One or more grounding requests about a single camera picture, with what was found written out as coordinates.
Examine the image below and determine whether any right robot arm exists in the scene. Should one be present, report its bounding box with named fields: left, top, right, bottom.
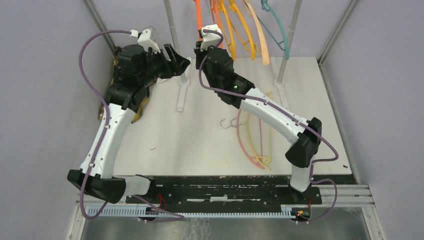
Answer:
left=194, top=41, right=322, bottom=204

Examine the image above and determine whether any yellow plaid shirt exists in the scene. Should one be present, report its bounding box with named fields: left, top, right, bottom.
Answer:
left=97, top=46, right=149, bottom=124

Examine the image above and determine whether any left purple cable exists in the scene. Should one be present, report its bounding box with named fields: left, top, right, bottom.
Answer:
left=78, top=29, right=140, bottom=221

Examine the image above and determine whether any pale yellow hanger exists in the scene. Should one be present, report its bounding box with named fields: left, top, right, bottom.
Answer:
left=245, top=113, right=273, bottom=171

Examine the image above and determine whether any teal hanger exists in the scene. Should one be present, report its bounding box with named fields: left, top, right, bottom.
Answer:
left=258, top=0, right=290, bottom=60

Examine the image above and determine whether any purple cable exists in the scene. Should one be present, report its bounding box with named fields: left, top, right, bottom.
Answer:
left=198, top=28, right=340, bottom=206
left=78, top=29, right=140, bottom=221

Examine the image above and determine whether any right grey rack pole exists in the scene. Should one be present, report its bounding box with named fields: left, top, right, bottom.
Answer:
left=276, top=0, right=303, bottom=85

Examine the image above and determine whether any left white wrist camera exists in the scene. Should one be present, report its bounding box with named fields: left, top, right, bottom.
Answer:
left=130, top=26, right=161, bottom=54

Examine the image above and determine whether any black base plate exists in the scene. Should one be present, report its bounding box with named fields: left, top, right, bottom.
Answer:
left=143, top=175, right=323, bottom=214

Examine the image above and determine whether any amber yellow hanger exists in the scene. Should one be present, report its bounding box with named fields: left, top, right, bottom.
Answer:
left=217, top=0, right=236, bottom=61

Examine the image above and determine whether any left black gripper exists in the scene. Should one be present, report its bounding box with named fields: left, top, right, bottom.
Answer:
left=138, top=43, right=191, bottom=87

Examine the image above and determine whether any white slotted cable duct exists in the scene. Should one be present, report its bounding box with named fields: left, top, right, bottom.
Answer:
left=87, top=205, right=299, bottom=220

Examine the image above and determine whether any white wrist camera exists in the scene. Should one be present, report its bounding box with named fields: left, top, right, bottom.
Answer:
left=199, top=24, right=224, bottom=51
left=130, top=26, right=161, bottom=54

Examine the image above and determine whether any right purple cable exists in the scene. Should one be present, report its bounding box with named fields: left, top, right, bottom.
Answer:
left=198, top=28, right=340, bottom=206

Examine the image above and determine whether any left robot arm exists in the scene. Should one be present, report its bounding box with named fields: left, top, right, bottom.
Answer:
left=67, top=43, right=191, bottom=204

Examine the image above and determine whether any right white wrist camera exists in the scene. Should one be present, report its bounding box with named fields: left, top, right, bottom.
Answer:
left=199, top=24, right=224, bottom=51

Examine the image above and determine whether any grey rack pole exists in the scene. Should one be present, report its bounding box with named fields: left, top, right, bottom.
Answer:
left=276, top=0, right=303, bottom=85
left=163, top=0, right=190, bottom=87

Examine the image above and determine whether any orange hanger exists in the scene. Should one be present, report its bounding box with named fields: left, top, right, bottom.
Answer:
left=194, top=0, right=203, bottom=41
left=209, top=0, right=222, bottom=30

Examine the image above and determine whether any left grey rack pole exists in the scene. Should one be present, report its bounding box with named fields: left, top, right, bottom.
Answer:
left=163, top=0, right=190, bottom=87

